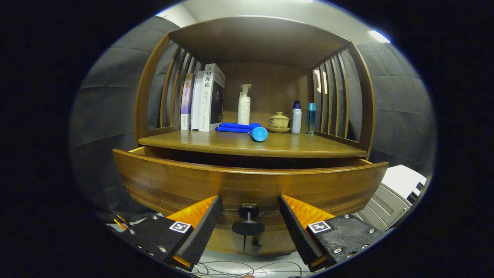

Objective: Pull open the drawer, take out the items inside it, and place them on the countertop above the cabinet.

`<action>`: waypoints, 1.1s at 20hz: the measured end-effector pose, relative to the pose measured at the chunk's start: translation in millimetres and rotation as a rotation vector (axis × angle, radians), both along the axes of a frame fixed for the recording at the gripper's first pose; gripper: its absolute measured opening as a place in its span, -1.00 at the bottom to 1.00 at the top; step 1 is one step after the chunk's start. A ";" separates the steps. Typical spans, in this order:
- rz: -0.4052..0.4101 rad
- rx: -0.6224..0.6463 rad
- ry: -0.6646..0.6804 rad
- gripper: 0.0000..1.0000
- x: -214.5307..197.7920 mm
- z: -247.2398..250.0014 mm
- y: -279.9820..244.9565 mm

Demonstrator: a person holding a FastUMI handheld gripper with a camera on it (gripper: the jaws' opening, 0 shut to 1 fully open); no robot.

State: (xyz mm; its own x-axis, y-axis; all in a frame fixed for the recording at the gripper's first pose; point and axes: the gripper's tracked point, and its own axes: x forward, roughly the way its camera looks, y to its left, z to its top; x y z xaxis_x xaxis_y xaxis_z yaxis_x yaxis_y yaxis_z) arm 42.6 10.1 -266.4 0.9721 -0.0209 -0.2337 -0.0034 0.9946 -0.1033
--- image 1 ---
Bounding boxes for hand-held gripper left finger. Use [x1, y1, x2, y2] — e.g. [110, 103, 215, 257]
[116, 195, 223, 273]

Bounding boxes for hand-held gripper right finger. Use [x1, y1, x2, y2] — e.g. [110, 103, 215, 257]
[280, 194, 388, 273]

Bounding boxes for black drawer knob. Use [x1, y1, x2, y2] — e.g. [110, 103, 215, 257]
[232, 203, 266, 236]

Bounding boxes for brown wooden drawer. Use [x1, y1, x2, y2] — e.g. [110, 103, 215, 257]
[113, 146, 389, 234]

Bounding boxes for blue and white tube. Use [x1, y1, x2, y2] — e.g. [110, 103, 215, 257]
[249, 126, 268, 142]

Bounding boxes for wooden countertop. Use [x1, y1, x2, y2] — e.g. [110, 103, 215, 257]
[138, 123, 367, 159]

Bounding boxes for grey metal cabinet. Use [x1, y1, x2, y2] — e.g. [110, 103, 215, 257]
[355, 165, 428, 231]

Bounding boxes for brown wooden cabinet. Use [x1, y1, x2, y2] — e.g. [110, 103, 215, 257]
[133, 15, 376, 256]

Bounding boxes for orange and black tool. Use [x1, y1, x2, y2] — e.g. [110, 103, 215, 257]
[113, 214, 132, 232]

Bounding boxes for blue folded cloth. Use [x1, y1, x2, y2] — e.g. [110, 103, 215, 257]
[216, 122, 262, 134]

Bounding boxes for white bottle with blue cap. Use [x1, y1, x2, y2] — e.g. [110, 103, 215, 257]
[291, 100, 302, 135]

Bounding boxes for clear blue bottle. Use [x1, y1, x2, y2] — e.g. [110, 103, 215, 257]
[306, 103, 317, 136]

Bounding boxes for beige lidded ceramic cup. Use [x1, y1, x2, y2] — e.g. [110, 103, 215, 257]
[269, 112, 290, 129]

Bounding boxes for white pump bottle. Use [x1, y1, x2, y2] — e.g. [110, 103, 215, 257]
[237, 84, 252, 125]

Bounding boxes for thin white book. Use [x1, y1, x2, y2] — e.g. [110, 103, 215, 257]
[191, 71, 205, 131]

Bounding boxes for purple book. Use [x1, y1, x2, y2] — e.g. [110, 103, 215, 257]
[180, 73, 195, 131]

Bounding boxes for thick white portrait book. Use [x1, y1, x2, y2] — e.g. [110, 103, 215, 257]
[198, 63, 226, 132]

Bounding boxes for long ceiling light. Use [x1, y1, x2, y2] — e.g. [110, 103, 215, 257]
[367, 30, 391, 44]

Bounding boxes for thin black floor cable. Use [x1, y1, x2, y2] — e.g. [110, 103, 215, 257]
[189, 259, 313, 278]

